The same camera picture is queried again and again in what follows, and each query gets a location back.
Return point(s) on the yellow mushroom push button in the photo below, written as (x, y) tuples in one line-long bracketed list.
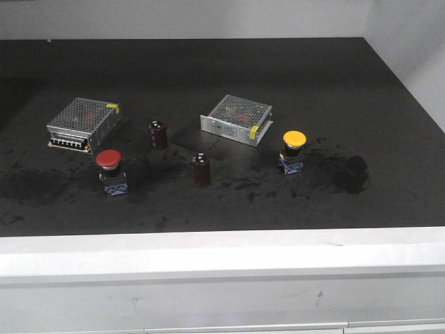
[(290, 158)]

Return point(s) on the red mushroom push button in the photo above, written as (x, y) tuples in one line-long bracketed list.
[(110, 175)]

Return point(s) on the front dark red capacitor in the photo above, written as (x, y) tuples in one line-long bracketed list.
[(201, 168)]

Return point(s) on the dark red capacitor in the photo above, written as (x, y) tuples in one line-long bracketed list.
[(158, 135), (201, 168)]

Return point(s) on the right silver mesh power supply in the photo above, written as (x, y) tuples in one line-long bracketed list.
[(238, 119)]

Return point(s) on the silver mesh power supply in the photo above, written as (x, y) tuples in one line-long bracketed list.
[(238, 119), (84, 125)]

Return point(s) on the rear dark red capacitor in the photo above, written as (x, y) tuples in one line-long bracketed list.
[(158, 135)]

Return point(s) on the left silver mesh power supply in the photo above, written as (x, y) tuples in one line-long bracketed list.
[(84, 125)]

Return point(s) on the white shelf front rail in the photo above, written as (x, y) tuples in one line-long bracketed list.
[(238, 254)]

